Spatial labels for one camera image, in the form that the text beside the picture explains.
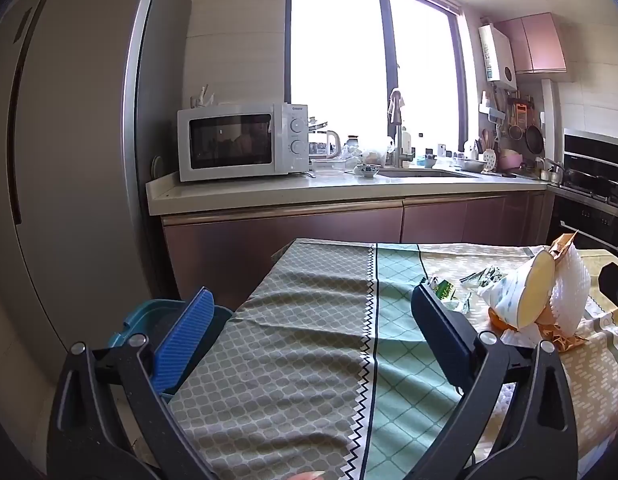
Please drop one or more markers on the white microwave oven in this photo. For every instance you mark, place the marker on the white microwave oven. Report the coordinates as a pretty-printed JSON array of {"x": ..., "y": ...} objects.
[{"x": 229, "y": 142}]

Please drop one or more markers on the pink cooking pot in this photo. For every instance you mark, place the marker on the pink cooking pot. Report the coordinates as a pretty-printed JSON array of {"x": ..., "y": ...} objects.
[{"x": 511, "y": 160}]

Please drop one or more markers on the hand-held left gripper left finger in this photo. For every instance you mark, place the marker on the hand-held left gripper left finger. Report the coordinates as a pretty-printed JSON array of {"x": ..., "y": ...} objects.
[{"x": 189, "y": 340}]

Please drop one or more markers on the clear plastic food container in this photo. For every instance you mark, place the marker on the clear plastic food container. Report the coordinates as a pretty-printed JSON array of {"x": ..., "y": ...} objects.
[{"x": 331, "y": 166}]

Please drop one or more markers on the black frying pan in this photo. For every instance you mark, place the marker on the black frying pan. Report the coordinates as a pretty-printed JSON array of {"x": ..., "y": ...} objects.
[{"x": 535, "y": 141}]

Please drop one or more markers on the glass jar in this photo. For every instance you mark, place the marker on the glass jar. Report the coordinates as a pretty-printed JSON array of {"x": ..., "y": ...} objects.
[{"x": 352, "y": 146}]

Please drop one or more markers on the white water heater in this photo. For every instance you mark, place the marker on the white water heater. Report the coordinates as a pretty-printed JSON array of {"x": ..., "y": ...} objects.
[{"x": 496, "y": 57}]

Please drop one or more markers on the white soap bottle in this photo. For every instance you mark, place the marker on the white soap bottle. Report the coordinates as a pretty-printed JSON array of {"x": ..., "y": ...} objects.
[{"x": 407, "y": 141}]

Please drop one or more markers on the gold foil snack wrapper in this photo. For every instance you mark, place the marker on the gold foil snack wrapper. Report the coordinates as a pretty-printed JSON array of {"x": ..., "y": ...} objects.
[{"x": 564, "y": 245}]

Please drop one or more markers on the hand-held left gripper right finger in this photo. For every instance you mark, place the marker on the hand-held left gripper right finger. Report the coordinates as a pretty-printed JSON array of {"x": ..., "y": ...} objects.
[{"x": 444, "y": 335}]

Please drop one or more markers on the steel kitchen faucet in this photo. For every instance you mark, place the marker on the steel kitchen faucet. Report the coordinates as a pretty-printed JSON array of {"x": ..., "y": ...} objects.
[{"x": 399, "y": 130}]

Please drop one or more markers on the kitchen window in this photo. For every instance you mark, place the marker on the kitchen window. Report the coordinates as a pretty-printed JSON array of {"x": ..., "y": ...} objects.
[{"x": 339, "y": 60}]

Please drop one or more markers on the blue white ceramic bowl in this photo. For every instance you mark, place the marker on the blue white ceramic bowl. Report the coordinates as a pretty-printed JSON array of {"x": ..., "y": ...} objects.
[{"x": 368, "y": 170}]

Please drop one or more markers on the maroon kitchen counter cabinet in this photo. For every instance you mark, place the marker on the maroon kitchen counter cabinet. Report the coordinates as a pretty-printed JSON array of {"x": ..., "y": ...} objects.
[{"x": 289, "y": 240}]

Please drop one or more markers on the white spotted strainer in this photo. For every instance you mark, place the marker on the white spotted strainer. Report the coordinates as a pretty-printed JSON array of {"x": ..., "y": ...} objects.
[{"x": 490, "y": 160}]

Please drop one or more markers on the pink wall cabinet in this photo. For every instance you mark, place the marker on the pink wall cabinet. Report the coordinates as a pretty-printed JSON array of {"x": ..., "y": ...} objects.
[{"x": 536, "y": 45}]

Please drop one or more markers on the patterned paper cup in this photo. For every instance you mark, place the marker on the patterned paper cup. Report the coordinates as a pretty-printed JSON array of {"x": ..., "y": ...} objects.
[{"x": 531, "y": 290}]

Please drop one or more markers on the steel mixing bowl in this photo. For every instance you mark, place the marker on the steel mixing bowl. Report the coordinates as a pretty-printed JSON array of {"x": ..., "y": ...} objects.
[{"x": 471, "y": 165}]

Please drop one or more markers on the patterned tablecloth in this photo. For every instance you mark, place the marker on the patterned tablecloth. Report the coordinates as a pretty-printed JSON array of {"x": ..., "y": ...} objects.
[{"x": 299, "y": 335}]

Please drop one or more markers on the blue plastic chair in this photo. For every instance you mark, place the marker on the blue plastic chair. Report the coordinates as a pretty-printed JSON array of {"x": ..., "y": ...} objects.
[{"x": 144, "y": 310}]

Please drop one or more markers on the white foam fruit net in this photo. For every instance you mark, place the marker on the white foam fruit net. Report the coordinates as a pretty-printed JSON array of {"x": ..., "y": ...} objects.
[{"x": 571, "y": 285}]

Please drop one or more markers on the black integrated stove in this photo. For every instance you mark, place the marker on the black integrated stove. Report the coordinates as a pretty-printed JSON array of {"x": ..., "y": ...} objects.
[{"x": 589, "y": 160}]

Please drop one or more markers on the orange peel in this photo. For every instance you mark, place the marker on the orange peel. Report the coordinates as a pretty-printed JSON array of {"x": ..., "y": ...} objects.
[{"x": 499, "y": 321}]

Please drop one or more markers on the person's left hand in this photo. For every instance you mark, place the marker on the person's left hand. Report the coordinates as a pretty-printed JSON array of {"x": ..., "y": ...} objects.
[{"x": 309, "y": 476}]

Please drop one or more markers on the grey refrigerator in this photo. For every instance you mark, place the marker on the grey refrigerator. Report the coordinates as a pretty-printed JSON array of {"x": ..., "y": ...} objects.
[{"x": 79, "y": 135}]

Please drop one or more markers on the green white candy wrapper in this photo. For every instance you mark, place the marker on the green white candy wrapper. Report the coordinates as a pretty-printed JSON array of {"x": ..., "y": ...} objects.
[
  {"x": 444, "y": 290},
  {"x": 484, "y": 276}
]

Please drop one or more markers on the glass electric kettle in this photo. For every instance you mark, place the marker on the glass electric kettle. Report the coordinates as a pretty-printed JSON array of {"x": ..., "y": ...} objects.
[{"x": 325, "y": 142}]

